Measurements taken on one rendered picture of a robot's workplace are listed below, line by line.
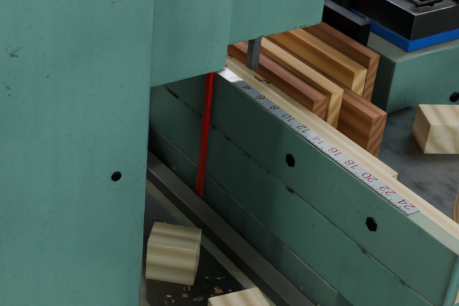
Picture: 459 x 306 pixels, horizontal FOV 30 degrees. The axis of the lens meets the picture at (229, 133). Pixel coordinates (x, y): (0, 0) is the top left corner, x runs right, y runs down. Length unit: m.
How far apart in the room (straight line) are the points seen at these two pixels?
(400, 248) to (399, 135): 0.21
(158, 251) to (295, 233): 0.12
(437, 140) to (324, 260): 0.17
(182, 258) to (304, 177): 0.13
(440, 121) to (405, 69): 0.08
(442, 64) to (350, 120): 0.16
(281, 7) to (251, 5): 0.03
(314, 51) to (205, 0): 0.21
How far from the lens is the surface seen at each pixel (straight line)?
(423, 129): 0.83
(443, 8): 0.90
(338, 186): 0.69
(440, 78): 0.93
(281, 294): 0.77
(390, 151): 0.82
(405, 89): 0.89
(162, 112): 0.90
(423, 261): 0.65
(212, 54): 0.69
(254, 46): 0.81
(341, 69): 0.82
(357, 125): 0.79
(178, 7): 0.65
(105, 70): 0.58
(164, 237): 0.77
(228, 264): 0.81
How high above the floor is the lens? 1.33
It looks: 32 degrees down
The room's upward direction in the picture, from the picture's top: 6 degrees clockwise
